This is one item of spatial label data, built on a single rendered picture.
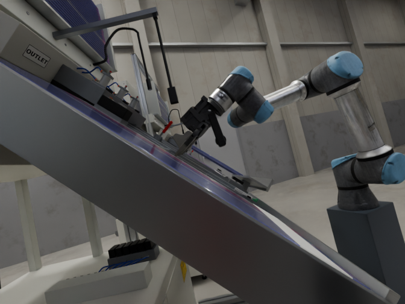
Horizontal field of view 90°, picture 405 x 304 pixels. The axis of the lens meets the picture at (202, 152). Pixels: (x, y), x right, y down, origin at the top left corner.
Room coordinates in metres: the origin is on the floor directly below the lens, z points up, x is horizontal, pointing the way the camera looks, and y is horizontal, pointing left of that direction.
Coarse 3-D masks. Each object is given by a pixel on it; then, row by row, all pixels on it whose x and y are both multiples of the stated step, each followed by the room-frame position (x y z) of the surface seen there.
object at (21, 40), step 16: (0, 16) 0.38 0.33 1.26; (0, 32) 0.38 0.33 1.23; (16, 32) 0.38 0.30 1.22; (32, 32) 0.40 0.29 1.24; (0, 48) 0.38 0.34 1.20; (16, 48) 0.39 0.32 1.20; (32, 48) 0.42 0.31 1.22; (48, 48) 0.45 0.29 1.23; (16, 64) 0.41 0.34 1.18; (32, 64) 0.44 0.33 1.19; (48, 64) 0.47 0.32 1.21; (64, 64) 0.51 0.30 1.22; (48, 80) 0.50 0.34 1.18
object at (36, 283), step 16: (160, 256) 0.70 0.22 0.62; (32, 272) 0.84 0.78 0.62; (48, 272) 0.80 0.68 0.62; (64, 272) 0.76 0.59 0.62; (80, 272) 0.72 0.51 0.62; (160, 272) 0.59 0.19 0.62; (176, 272) 0.67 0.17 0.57; (16, 288) 0.71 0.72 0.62; (32, 288) 0.68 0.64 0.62; (48, 288) 0.65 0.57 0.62; (144, 288) 0.52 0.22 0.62; (160, 288) 0.51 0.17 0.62; (176, 288) 0.63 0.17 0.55; (192, 288) 0.86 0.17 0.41
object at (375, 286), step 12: (264, 204) 0.61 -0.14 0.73; (276, 216) 0.50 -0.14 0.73; (300, 228) 0.38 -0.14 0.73; (312, 240) 0.33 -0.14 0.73; (324, 252) 0.30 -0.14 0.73; (336, 252) 0.28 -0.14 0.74; (348, 264) 0.25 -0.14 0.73; (360, 276) 0.23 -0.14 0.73; (372, 288) 0.21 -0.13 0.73; (384, 288) 0.20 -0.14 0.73; (396, 300) 0.20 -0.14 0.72
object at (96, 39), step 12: (48, 0) 0.51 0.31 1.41; (60, 0) 0.57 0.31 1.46; (72, 0) 0.64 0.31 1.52; (84, 0) 0.73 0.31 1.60; (60, 12) 0.56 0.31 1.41; (72, 12) 0.62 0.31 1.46; (84, 12) 0.71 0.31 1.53; (96, 12) 0.82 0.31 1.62; (72, 24) 0.61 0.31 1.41; (84, 36) 0.67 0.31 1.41; (96, 36) 0.77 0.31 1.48; (96, 48) 0.75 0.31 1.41; (108, 60) 0.84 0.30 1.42
